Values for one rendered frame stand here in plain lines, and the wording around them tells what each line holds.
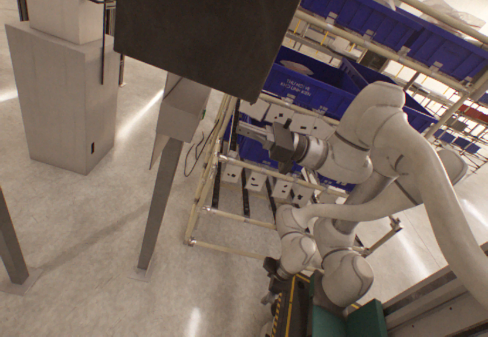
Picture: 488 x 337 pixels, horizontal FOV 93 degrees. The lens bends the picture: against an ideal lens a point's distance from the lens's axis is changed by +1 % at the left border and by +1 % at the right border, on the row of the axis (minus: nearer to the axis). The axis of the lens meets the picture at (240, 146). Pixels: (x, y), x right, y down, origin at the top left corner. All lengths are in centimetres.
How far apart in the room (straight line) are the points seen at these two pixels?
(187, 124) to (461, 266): 61
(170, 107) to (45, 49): 116
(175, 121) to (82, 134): 126
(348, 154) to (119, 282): 132
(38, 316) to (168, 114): 122
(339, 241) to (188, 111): 97
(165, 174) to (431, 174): 81
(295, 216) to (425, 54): 96
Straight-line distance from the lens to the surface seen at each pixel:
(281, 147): 59
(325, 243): 130
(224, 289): 164
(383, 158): 99
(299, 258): 101
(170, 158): 90
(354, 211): 95
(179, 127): 56
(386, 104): 64
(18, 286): 163
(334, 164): 67
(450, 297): 113
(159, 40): 27
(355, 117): 65
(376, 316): 125
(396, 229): 162
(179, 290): 157
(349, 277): 121
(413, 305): 119
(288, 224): 108
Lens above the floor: 144
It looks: 33 degrees down
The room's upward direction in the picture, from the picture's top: 24 degrees clockwise
